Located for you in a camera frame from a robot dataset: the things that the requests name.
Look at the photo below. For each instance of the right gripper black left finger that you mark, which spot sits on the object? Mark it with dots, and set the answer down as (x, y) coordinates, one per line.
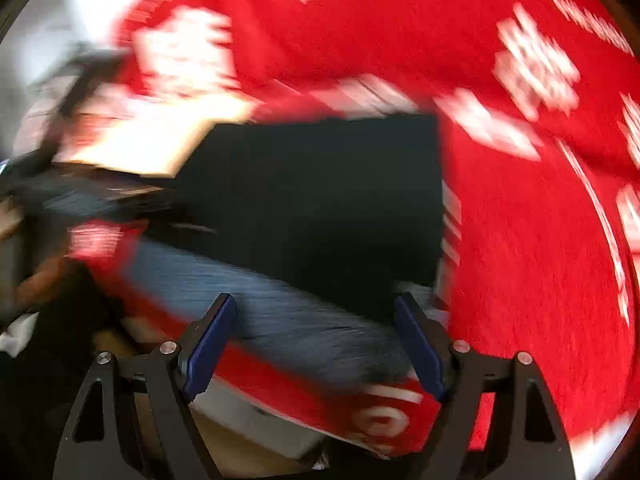
(102, 437)

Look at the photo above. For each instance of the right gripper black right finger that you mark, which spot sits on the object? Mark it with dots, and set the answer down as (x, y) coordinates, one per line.
(496, 418)

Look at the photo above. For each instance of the grey patterned garment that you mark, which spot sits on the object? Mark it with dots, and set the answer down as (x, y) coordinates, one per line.
(154, 254)

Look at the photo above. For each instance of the black pants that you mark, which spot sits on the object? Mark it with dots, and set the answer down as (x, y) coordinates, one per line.
(347, 210)

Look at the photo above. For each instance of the white bed sheet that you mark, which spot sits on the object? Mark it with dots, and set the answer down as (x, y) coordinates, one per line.
(150, 129)

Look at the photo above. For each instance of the red quilt with white characters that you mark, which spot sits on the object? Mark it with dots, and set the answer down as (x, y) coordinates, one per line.
(538, 107)

